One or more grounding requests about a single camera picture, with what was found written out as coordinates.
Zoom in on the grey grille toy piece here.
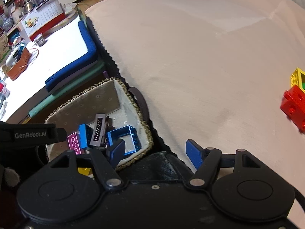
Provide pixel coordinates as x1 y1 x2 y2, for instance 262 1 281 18
90 114 109 147

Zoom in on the blue toy brick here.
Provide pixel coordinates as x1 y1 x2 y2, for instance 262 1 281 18
79 124 93 149

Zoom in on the pink toy brick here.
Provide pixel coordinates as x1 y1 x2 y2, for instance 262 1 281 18
67 132 84 155

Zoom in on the blue window frame brick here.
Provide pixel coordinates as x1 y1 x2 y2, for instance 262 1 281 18
107 125 141 156

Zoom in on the red toy brick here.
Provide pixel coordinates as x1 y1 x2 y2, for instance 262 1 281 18
280 85 305 133

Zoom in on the yellow window frame brick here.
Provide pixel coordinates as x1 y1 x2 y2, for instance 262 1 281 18
290 67 305 93

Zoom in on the wicker basket with fabric liner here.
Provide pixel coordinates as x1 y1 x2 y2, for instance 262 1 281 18
44 77 154 171

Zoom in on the brown leather pencil case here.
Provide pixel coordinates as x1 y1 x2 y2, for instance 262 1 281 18
6 48 31 81

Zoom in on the green folded mat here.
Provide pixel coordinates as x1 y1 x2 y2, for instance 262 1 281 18
28 61 104 118

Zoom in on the small glass jar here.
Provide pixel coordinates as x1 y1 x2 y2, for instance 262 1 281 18
34 34 46 47

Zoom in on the blue folded mat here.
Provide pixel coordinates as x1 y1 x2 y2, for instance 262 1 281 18
45 21 97 93

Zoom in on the beige blanket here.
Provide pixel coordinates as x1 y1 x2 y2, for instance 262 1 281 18
84 0 305 227

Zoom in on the desk calendar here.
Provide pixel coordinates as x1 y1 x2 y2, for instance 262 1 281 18
21 0 65 41

